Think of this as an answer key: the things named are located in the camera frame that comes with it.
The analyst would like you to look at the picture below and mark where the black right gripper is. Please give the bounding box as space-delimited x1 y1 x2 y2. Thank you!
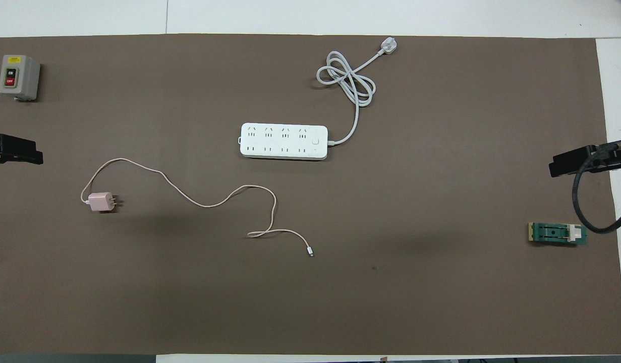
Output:
549 143 621 178

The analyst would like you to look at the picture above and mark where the pink charger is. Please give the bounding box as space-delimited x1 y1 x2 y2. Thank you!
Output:
86 191 123 213

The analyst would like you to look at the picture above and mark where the white power strip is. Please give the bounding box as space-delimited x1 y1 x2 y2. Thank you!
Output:
239 123 329 161

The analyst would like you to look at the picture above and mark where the pink charging cable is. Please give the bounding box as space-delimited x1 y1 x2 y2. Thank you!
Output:
80 158 314 258

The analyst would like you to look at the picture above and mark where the green circuit board fixture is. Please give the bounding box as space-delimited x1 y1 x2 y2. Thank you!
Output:
528 222 588 247

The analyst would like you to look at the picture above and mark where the brown table mat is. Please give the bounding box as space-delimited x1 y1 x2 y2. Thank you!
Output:
0 33 621 356

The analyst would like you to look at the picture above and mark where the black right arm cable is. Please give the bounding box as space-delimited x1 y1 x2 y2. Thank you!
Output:
572 146 621 234

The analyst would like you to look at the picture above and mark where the grey on off switch box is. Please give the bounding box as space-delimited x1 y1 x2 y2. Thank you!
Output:
0 54 41 102

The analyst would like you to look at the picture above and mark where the white power strip cord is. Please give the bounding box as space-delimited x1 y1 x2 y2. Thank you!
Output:
316 49 386 147

